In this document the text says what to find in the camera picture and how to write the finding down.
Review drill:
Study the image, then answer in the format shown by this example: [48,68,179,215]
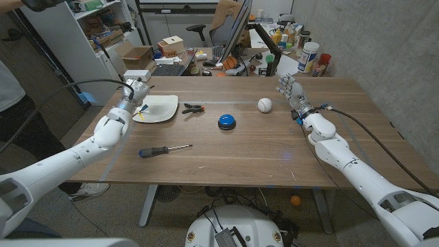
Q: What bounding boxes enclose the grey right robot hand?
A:
[275,73,315,121]

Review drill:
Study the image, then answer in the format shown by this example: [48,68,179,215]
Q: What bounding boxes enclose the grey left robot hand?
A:
[118,78,151,110]

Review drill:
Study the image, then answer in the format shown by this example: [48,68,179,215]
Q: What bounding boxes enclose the person's bare forearm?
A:
[0,0,25,14]

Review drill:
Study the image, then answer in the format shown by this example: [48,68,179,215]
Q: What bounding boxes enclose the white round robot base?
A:
[185,204,285,247]

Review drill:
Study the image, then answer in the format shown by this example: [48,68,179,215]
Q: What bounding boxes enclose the white square plate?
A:
[132,95,180,124]

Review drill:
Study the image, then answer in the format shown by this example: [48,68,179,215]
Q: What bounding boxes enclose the white rectangular power box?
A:
[123,69,152,83]

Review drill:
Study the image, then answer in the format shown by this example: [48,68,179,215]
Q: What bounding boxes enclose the white baseball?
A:
[257,97,273,114]

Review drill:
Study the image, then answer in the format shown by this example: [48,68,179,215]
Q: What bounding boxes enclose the open cardboard box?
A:
[115,40,154,71]

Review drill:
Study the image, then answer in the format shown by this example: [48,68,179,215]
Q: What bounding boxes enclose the white wipes canister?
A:
[297,41,320,73]

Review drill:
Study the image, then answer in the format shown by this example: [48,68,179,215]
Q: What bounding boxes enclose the red snack container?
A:
[311,53,332,77]

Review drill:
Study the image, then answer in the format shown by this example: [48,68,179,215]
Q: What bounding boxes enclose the open laptop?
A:
[151,49,198,77]

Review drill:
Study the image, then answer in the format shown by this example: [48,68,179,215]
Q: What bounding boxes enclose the blue plastic item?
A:
[78,91,99,106]

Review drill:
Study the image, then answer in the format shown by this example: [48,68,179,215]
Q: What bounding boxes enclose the black lidded jar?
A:
[296,30,311,58]

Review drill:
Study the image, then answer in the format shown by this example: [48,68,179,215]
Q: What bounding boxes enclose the black clamp orange tips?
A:
[181,103,206,115]

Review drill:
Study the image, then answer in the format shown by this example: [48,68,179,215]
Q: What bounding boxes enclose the small wooden box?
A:
[157,35,186,58]

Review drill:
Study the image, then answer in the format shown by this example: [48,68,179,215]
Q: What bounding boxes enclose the small orange basketball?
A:
[222,56,238,71]

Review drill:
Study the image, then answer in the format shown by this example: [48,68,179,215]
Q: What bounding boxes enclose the blue push button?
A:
[217,113,237,131]

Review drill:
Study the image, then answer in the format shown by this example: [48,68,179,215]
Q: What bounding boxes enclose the white shelf unit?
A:
[20,0,143,106]

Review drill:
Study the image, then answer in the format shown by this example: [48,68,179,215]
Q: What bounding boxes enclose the flat computer monitor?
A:
[216,0,254,66]

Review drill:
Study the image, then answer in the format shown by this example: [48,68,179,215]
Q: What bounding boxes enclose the grey keyboard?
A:
[212,44,226,62]

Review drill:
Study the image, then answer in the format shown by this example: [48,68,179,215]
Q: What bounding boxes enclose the whiteboard on black stand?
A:
[134,0,222,47]

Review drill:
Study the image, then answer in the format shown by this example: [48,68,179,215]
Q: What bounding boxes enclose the office chair with brown jacket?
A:
[185,0,251,48]

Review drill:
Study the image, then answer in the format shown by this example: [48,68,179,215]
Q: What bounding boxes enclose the black round fan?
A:
[156,185,182,203]

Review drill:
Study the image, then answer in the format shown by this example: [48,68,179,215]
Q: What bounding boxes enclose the white sneaker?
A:
[68,183,110,202]

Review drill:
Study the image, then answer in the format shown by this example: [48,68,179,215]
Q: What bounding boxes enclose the grey table leg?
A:
[311,188,334,235]
[139,185,159,228]

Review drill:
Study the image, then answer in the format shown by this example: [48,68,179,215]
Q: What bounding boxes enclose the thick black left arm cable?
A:
[0,78,135,155]

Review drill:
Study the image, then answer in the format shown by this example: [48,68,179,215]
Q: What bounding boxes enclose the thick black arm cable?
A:
[322,105,439,199]
[0,78,135,155]

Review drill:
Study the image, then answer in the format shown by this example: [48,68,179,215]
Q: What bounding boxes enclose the blue black handled screwdriver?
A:
[138,143,193,159]

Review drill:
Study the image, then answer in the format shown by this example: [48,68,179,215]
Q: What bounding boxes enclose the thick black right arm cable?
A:
[322,105,439,199]

